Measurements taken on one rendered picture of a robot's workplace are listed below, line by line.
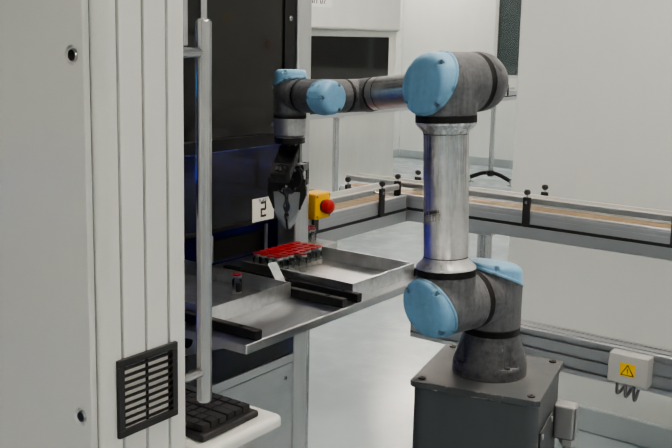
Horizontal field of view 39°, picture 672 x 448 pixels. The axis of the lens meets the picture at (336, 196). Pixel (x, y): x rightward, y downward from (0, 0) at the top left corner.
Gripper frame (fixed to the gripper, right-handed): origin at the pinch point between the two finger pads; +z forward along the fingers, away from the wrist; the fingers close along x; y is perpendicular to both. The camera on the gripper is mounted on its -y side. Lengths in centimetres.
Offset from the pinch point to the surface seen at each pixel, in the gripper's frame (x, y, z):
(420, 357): -12, 212, 101
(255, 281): 6.2, -4.7, 12.7
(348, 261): -10.2, 25.4, 13.8
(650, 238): -90, 72, 13
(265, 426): -11, -59, 24
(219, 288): 14.3, -6.0, 14.5
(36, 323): 16, -87, -1
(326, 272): -6.5, 15.1, 14.5
